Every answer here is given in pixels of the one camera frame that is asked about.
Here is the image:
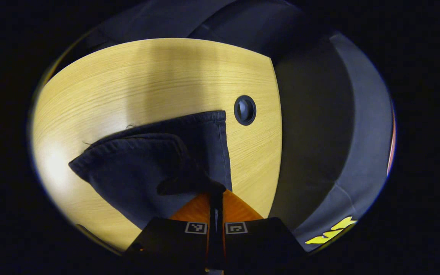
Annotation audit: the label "black backdrop cloth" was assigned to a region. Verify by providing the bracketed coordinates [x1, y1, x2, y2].
[82, 0, 396, 253]

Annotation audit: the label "black cable grommet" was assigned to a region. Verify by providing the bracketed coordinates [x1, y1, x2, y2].
[234, 95, 257, 126]

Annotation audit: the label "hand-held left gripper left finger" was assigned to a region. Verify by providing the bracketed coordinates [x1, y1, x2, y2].
[123, 191, 217, 275]

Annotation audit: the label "dark blue jeans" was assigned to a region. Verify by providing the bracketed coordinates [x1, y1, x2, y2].
[68, 110, 233, 230]

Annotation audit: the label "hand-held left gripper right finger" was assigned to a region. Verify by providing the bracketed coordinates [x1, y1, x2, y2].
[216, 189, 307, 275]

